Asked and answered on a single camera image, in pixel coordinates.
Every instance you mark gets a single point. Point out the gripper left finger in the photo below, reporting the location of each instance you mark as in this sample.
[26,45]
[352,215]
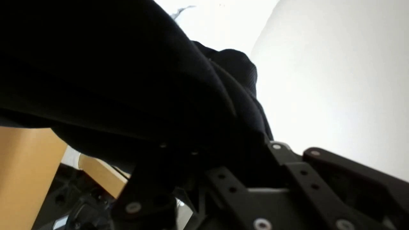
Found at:
[228,185]

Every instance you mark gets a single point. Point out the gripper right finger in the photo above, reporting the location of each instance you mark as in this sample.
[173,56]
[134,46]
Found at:
[319,191]

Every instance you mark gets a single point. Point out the black cloth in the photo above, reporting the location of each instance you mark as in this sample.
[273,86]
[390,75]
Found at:
[121,80]

